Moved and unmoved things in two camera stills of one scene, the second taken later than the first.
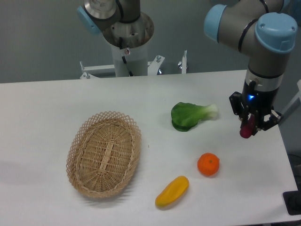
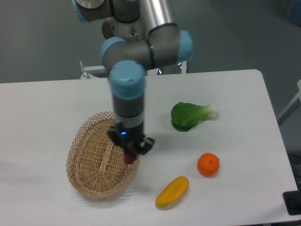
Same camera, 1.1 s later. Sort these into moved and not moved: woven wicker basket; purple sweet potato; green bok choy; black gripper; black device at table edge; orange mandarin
Moved: purple sweet potato; black gripper
Not moved: green bok choy; woven wicker basket; black device at table edge; orange mandarin
